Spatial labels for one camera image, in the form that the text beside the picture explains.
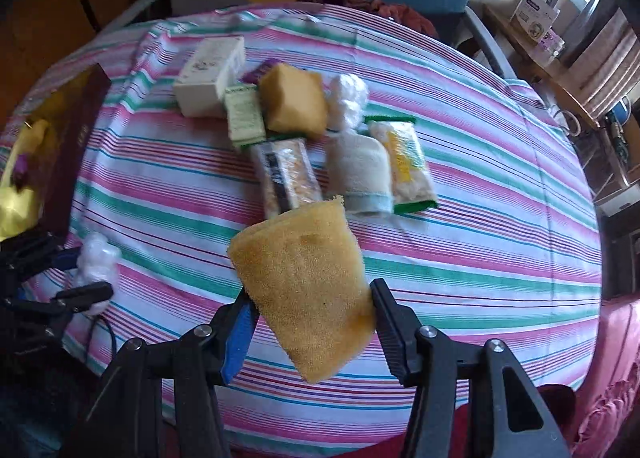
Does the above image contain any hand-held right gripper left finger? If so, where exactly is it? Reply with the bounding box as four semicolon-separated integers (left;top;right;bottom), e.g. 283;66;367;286
60;288;261;458

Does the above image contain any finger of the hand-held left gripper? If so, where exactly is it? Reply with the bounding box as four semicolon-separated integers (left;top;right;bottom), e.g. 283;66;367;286
10;232;83;273
15;282;115;333

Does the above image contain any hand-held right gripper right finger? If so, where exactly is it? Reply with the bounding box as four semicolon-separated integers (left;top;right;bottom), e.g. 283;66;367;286
369;279;571;458

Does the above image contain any clear bag of cotton balls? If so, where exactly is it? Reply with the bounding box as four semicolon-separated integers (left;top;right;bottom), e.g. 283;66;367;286
72;233;122;319
325;74;370;131

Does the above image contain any large yellow sponge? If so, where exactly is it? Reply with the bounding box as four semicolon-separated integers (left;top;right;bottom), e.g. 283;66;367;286
227;195;377;385

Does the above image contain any gold cardboard tray box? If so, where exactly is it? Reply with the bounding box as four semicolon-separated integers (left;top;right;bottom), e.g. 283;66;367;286
0;62;112;243

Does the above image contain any white soft pouch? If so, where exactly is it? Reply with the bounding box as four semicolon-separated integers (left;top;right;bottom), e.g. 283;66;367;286
326;130;394;216

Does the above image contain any snack packet with dark label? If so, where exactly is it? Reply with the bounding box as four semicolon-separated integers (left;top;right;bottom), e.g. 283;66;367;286
252;137;323;219

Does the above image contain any green-edged snack packet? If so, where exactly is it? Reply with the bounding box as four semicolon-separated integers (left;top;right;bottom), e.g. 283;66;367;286
364;115;439;215

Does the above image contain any small green and white box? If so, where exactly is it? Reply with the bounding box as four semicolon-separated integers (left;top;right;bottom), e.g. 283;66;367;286
223;84;267;147

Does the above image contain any white carton box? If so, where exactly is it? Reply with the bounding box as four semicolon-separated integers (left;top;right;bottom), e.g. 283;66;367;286
173;36;247;119

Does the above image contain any striped bed sheet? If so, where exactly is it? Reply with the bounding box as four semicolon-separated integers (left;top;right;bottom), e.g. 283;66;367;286
0;5;603;454

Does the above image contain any pink blanket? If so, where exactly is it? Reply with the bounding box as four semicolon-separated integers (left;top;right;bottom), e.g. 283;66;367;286
575;298;640;458

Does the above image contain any wooden wardrobe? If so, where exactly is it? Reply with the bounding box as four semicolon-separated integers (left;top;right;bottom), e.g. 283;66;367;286
0;0;171;88

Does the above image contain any purple packet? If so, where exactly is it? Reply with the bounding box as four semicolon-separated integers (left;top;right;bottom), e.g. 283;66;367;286
242;59;281;86

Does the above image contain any wooden desk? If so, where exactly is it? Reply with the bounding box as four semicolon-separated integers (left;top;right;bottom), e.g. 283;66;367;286
482;2;640;199

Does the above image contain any maroon cloth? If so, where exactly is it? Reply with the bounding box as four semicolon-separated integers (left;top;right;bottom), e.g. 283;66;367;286
297;0;438;36

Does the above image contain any pale patterned curtain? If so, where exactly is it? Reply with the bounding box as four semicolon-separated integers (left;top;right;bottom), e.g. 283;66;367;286
570;8;640;108

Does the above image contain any white cardboard box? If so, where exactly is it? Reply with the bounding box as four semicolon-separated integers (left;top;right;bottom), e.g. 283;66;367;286
512;0;561;46

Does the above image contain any black cable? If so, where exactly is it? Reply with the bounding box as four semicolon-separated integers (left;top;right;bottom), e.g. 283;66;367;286
90;315;118;364

